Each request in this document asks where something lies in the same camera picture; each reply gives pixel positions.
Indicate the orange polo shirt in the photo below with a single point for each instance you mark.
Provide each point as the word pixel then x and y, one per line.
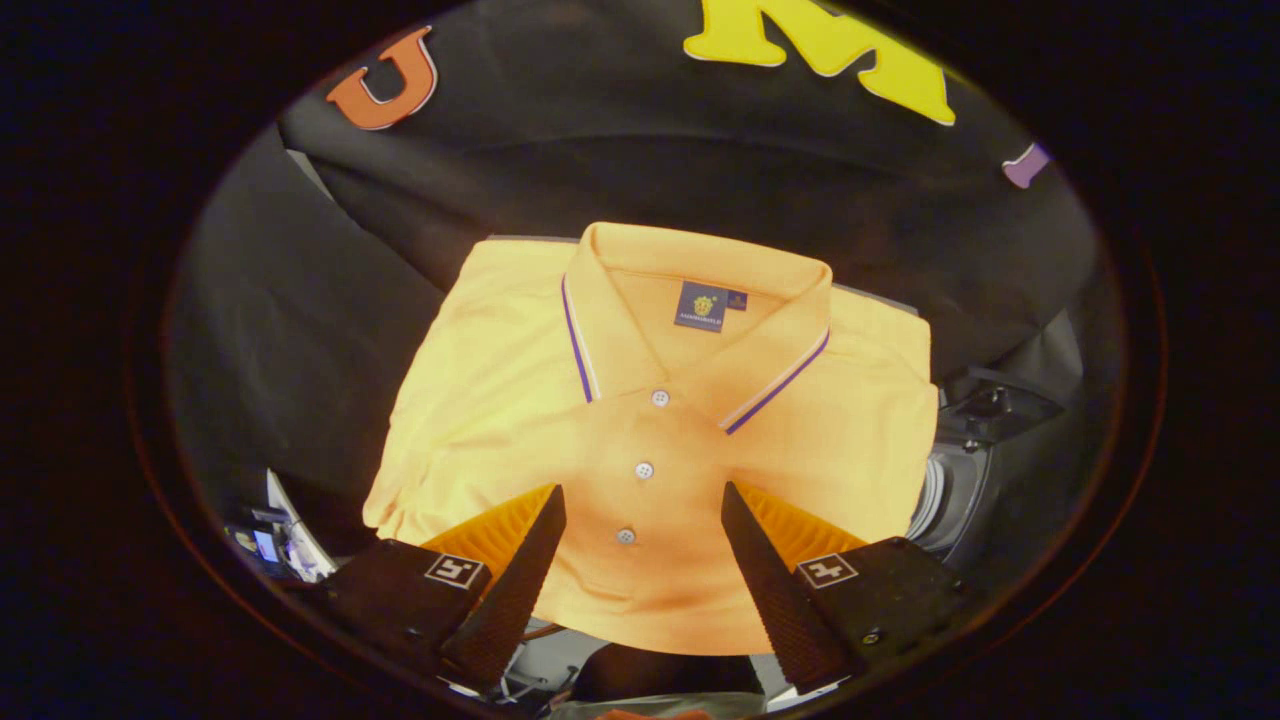
pixel 650 350

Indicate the black backdrop cloth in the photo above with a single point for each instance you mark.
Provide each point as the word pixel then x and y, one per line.
pixel 600 150

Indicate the white equipment with screen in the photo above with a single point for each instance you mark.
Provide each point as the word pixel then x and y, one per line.
pixel 290 540

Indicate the grey washing machine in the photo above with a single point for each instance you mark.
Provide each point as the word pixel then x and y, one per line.
pixel 960 500

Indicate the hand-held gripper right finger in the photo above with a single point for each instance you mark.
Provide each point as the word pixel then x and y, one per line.
pixel 785 610

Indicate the dark washing machine lid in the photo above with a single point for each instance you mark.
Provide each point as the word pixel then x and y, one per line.
pixel 1000 405

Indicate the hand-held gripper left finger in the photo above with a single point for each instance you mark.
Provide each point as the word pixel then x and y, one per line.
pixel 510 610

